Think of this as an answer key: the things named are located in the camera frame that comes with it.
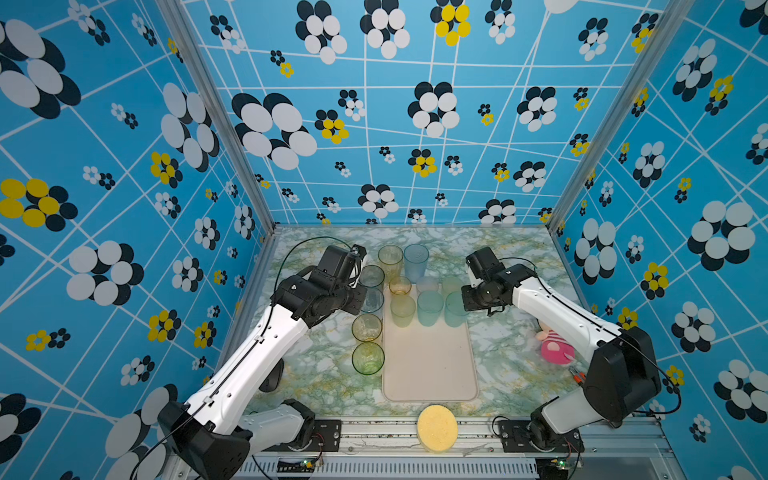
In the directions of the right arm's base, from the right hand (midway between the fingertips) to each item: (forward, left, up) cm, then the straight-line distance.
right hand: (471, 300), depth 87 cm
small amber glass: (+8, +21, -4) cm, 23 cm away
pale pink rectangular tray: (-15, +15, -10) cm, 23 cm away
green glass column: (-15, +30, -6) cm, 34 cm away
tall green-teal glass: (-4, +5, 0) cm, 7 cm away
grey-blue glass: (+1, +29, -3) cm, 29 cm away
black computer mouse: (-21, +56, -8) cm, 60 cm away
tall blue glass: (+12, +16, +5) cm, 21 cm away
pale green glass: (+1, +20, -8) cm, 22 cm away
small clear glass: (+8, +11, -4) cm, 15 cm away
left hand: (-5, +31, +13) cm, 34 cm away
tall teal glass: (-1, +12, -1) cm, 12 cm away
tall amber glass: (+13, +24, +3) cm, 27 cm away
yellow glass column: (-6, +31, -6) cm, 32 cm away
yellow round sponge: (-32, +12, -8) cm, 35 cm away
